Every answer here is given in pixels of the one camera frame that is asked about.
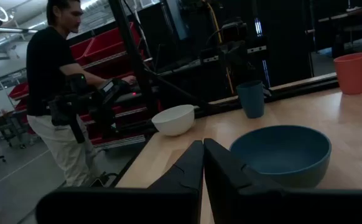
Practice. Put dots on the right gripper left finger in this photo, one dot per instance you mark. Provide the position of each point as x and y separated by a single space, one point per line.
181 193

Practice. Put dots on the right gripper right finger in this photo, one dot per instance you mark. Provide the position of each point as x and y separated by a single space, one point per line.
230 193

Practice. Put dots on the dark blue bowl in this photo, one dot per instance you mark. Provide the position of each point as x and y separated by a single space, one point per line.
280 152

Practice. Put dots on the white bowl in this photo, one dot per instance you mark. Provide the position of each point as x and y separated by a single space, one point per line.
173 121

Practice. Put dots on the dark blue cup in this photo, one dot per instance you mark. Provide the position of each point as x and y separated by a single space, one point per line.
251 99

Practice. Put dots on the orange cup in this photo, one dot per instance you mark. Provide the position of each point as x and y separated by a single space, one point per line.
352 74

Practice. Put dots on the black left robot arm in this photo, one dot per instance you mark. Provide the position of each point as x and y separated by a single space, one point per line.
75 105

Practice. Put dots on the metal shelf rack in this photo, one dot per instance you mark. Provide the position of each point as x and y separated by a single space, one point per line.
118 113

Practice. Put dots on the background robot station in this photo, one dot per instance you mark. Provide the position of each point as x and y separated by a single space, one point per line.
234 34

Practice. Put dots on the red storage bin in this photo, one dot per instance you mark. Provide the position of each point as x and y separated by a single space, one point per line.
80 49
109 43
19 90

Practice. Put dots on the grey rolling cart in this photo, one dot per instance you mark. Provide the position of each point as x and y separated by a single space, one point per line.
10 127

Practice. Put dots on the person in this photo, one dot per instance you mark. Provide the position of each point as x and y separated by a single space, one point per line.
44 62

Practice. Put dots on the wooden work table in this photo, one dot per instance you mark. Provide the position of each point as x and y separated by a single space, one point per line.
349 14

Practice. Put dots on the black table edge rail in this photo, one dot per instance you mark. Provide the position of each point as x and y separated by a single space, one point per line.
302 82

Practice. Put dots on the black table frame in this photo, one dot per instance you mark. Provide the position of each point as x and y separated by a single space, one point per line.
131 46

